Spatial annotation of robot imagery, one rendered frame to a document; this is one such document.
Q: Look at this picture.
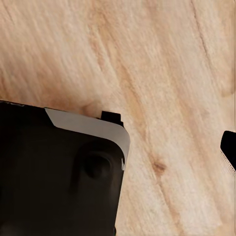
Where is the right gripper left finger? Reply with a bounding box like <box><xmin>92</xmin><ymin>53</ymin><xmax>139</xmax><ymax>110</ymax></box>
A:
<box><xmin>0</xmin><ymin>131</ymin><xmax>26</xmax><ymax>190</ymax></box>

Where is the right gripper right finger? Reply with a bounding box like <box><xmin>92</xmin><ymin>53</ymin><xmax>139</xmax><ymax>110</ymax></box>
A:
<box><xmin>220</xmin><ymin>131</ymin><xmax>236</xmax><ymax>170</ymax></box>

